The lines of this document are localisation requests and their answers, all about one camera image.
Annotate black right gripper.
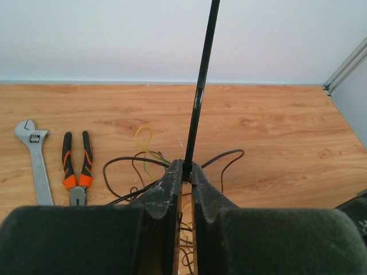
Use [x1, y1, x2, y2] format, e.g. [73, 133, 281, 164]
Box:
[336, 189, 367, 238]

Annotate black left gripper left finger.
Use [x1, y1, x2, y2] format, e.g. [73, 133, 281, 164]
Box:
[1, 160, 182, 274]

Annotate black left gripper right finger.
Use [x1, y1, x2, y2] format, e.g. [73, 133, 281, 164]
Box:
[192, 165, 366, 274]

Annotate black and yellow wire bundle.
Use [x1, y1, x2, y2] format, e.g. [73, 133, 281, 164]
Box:
[102, 148, 246, 275]

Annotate black zip tie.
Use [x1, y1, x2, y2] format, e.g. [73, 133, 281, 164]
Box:
[182, 0, 220, 182]

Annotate yellow green wire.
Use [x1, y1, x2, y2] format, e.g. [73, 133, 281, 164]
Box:
[134, 125, 196, 258]

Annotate orange black pliers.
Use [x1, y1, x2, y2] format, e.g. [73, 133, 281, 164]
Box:
[61, 130, 95, 207]

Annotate silver adjustable wrench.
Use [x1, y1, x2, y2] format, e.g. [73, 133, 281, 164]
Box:
[14, 119, 53, 206]

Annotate aluminium frame rail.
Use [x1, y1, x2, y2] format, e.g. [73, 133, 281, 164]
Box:
[323, 38, 367, 96]

